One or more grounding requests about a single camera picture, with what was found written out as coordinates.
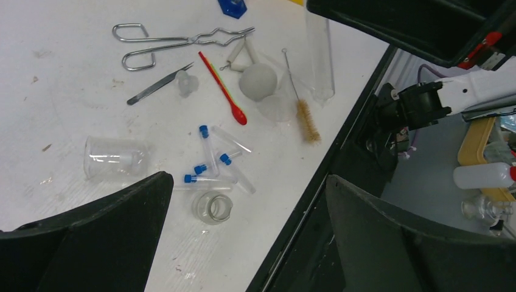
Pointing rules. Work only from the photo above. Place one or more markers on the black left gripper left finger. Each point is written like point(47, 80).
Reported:
point(106, 245)

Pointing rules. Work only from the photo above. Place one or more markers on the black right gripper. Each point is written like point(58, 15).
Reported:
point(449, 34)

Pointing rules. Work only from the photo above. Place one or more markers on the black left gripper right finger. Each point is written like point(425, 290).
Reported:
point(385, 248)

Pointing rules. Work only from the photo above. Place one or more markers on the large clear test tube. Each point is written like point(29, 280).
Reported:
point(318, 35)

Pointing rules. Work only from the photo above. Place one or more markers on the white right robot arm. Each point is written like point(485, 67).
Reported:
point(481, 91)

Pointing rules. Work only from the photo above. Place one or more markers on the small clear beaker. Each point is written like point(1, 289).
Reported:
point(117, 159)

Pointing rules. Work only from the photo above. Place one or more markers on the blue capped vial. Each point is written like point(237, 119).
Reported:
point(204, 166)
point(211, 163)
point(195, 182)
point(237, 173)

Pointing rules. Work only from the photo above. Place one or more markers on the small glass jar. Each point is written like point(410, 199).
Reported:
point(212, 207)

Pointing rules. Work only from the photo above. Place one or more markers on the white squeeze bottle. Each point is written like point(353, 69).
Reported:
point(484, 176)

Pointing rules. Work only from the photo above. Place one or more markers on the metal tweezers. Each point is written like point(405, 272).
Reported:
point(156, 86)

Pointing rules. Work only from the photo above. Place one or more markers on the test tube brush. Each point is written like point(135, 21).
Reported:
point(308, 128)

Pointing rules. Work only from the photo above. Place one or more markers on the clear uncapped tube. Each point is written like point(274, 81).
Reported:
point(230, 139)

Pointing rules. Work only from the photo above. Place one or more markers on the small clear stopper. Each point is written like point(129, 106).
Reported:
point(187, 84)

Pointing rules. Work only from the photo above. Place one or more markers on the rainbow plastic spoon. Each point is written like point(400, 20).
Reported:
point(236, 111)

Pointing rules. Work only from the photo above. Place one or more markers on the grey round ball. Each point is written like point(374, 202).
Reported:
point(258, 81)

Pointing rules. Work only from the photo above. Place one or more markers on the clay pipe triangle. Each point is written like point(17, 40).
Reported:
point(246, 47)

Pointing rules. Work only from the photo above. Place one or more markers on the graduated cylinder blue base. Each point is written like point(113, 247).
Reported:
point(233, 8)

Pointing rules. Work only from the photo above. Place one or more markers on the metal crucible tongs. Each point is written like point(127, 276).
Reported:
point(219, 37)

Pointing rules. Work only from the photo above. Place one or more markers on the black base frame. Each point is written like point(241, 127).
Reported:
point(288, 237)

